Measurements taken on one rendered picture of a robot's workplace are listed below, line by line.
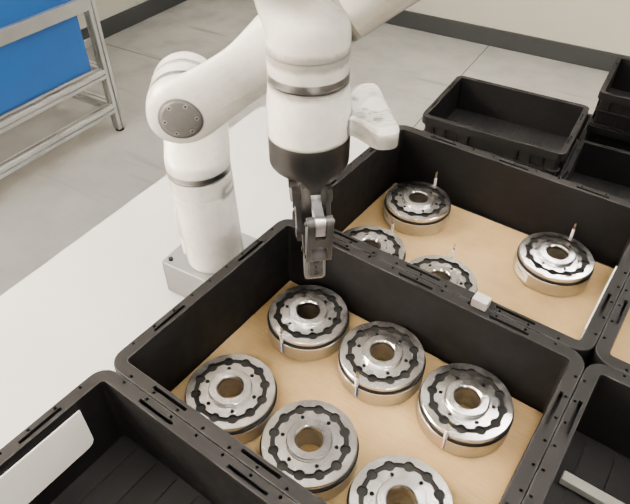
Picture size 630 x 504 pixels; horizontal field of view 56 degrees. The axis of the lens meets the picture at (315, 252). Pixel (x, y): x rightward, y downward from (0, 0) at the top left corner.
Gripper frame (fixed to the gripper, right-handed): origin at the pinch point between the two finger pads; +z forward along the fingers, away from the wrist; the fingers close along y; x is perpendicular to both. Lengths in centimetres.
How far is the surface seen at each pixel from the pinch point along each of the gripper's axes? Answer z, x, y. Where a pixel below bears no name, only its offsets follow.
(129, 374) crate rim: 7.1, -19.7, 8.4
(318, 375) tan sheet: 17.1, 0.3, 4.4
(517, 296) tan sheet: 17.2, 29.4, -4.3
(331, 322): 13.9, 2.8, -1.0
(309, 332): 13.9, -0.2, 0.2
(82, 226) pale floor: 101, -67, -136
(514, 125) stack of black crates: 52, 79, -102
